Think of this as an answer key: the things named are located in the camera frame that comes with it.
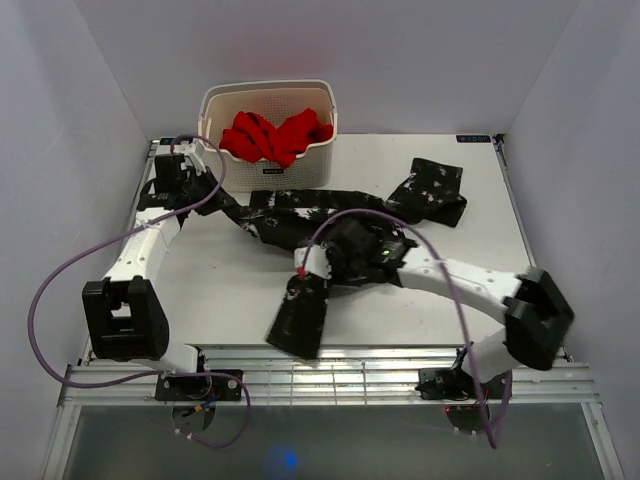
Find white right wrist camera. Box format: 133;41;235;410
294;245;331;280

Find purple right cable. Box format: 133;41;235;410
302;208;514;450

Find black white patterned trousers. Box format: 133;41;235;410
224;158;467;360

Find cream perforated plastic basket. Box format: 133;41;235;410
198;79;338;192

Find purple cable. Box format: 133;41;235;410
27;134;252;450
302;208;514;450

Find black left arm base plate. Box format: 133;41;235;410
154;369;244;402

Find aluminium rail frame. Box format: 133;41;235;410
59;347;600;406

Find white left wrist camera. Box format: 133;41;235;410
170;140;207;175

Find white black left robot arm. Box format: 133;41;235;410
82;146;223;400

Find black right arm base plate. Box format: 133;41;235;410
415;369;507;401

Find red crumpled garment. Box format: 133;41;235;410
219;109;334;169

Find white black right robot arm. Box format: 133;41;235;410
306;218;575;397

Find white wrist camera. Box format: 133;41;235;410
294;245;331;280
170;140;207;175

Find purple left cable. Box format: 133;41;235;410
27;134;252;450

